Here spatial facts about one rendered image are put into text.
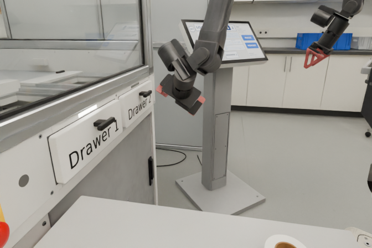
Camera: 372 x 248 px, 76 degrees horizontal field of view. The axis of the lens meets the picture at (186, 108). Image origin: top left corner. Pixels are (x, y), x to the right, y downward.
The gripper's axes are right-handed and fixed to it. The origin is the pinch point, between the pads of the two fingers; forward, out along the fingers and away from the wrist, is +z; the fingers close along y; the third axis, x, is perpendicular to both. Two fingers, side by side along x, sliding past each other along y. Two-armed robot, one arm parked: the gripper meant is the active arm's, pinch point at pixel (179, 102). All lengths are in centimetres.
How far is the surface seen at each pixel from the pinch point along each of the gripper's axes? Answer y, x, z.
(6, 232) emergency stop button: -2, -43, -33
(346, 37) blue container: 95, 271, 155
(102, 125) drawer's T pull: -9.0, -21.9, -14.1
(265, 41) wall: 11, 263, 224
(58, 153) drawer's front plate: -9.6, -32.3, -20.6
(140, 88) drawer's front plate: -17.3, 0.9, 11.8
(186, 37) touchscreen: -25, 49, 35
